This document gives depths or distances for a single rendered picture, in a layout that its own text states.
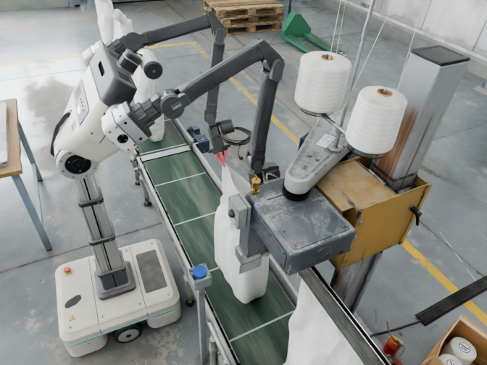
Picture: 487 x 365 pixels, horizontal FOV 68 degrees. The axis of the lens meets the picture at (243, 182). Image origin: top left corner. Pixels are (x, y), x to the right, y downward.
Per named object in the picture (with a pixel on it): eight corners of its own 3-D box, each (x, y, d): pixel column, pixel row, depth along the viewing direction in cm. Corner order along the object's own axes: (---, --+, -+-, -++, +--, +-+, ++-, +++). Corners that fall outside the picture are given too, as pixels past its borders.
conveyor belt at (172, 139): (93, 62, 439) (92, 55, 434) (126, 59, 454) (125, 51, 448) (142, 166, 292) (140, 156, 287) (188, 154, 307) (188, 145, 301)
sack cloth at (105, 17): (102, 59, 426) (88, -8, 379) (119, 57, 433) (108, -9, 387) (112, 75, 395) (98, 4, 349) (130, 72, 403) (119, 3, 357)
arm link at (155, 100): (146, 100, 124) (147, 105, 119) (169, 82, 123) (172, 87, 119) (162, 121, 129) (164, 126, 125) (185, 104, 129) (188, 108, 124)
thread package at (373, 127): (333, 135, 112) (346, 84, 101) (369, 125, 117) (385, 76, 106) (366, 161, 102) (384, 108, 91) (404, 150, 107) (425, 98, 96)
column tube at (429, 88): (309, 338, 218) (409, 51, 106) (325, 330, 223) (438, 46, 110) (320, 355, 211) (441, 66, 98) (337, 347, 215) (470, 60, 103)
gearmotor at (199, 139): (182, 137, 329) (181, 123, 319) (197, 134, 334) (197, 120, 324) (194, 156, 309) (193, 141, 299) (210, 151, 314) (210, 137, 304)
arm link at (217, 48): (213, 30, 172) (214, 27, 162) (225, 32, 173) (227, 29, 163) (202, 121, 182) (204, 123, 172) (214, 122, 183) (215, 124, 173)
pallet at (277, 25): (202, 22, 672) (202, 13, 663) (260, 17, 714) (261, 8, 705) (219, 36, 617) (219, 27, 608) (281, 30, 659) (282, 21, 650)
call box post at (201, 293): (200, 360, 207) (195, 279, 156) (205, 358, 208) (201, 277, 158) (202, 364, 205) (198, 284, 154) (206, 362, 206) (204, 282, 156)
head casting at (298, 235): (237, 244, 136) (241, 184, 117) (293, 224, 145) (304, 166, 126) (278, 311, 116) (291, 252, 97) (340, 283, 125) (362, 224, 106)
